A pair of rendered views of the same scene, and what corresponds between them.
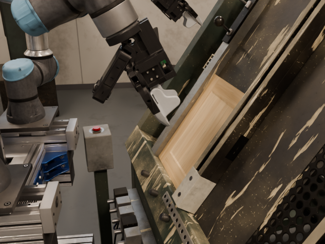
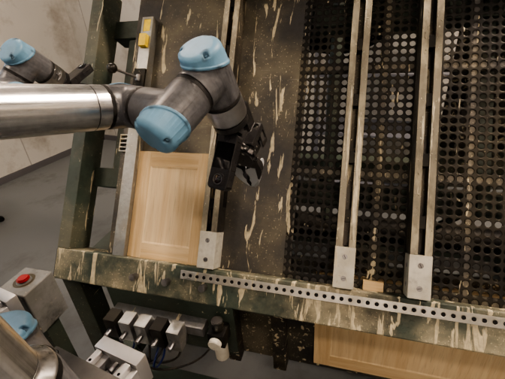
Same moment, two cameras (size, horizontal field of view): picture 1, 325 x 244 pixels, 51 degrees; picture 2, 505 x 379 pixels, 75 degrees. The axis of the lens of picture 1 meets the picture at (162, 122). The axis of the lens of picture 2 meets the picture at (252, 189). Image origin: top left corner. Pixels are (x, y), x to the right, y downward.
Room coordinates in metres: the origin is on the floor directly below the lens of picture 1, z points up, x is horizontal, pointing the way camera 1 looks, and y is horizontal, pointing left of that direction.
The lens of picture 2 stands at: (0.25, 0.58, 1.68)
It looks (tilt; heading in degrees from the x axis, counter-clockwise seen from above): 28 degrees down; 304
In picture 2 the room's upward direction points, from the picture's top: 5 degrees counter-clockwise
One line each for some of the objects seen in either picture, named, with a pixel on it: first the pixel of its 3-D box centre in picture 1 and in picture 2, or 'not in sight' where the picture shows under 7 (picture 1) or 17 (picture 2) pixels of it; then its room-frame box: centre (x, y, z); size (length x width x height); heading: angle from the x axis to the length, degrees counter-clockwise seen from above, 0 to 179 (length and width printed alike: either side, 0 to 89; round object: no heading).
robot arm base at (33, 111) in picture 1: (24, 105); not in sight; (1.30, 0.57, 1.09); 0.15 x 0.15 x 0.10
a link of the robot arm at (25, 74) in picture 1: (21, 77); not in sight; (1.31, 0.57, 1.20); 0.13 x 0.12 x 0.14; 163
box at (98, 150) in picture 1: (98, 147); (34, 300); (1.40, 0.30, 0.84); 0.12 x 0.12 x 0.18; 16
